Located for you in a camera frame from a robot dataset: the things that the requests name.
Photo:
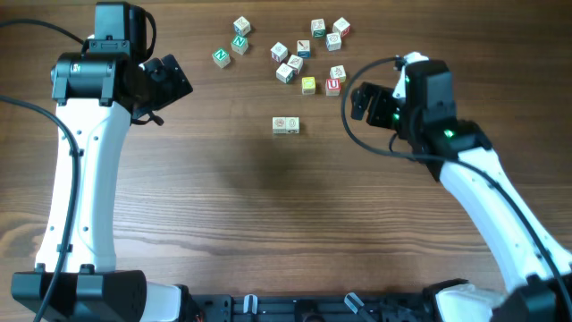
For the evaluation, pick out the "red pattern tilted block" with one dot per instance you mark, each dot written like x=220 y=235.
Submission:
x=295 y=63

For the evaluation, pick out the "blue pattern wooden block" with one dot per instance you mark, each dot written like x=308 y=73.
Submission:
x=242 y=26

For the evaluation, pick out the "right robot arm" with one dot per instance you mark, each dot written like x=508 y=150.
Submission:
x=535 y=268

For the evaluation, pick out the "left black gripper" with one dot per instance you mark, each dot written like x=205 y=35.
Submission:
x=172 y=80

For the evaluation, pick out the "black picture wooden block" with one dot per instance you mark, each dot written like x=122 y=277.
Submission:
x=292 y=124

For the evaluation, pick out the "green Z wooden block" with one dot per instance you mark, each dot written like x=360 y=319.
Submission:
x=318 y=28

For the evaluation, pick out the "lower green N block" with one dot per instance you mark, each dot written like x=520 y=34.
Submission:
x=221 y=57

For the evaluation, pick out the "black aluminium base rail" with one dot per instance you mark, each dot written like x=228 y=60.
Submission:
x=399 y=307

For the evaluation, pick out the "red U wooden block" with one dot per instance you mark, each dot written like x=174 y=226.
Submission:
x=332 y=87

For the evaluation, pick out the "white red-sided block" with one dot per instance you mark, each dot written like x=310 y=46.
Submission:
x=279 y=52

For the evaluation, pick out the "yellow sided picture block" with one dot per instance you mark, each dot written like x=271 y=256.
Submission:
x=338 y=72

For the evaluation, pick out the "blue brush picture block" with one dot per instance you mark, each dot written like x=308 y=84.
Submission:
x=303 y=48

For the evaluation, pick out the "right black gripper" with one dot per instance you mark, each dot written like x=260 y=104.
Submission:
x=382 y=97

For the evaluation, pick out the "yellow wooden block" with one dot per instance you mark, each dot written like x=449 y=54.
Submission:
x=308 y=85

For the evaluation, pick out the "red picture wooden block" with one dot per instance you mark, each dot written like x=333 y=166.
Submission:
x=279 y=125

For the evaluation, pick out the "blue sided picture block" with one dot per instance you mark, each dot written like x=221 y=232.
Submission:
x=333 y=41

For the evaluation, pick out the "red sided corner block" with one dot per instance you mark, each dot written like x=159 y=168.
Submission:
x=341 y=27

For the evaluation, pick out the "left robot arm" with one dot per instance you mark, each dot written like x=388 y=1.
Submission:
x=75 y=277

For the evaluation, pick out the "green n block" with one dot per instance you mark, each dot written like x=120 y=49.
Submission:
x=221 y=57
x=239 y=45

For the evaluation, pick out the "upper green N block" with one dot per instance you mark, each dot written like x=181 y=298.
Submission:
x=239 y=45

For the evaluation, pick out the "teal sided wooden block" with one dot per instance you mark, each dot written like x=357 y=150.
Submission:
x=284 y=73

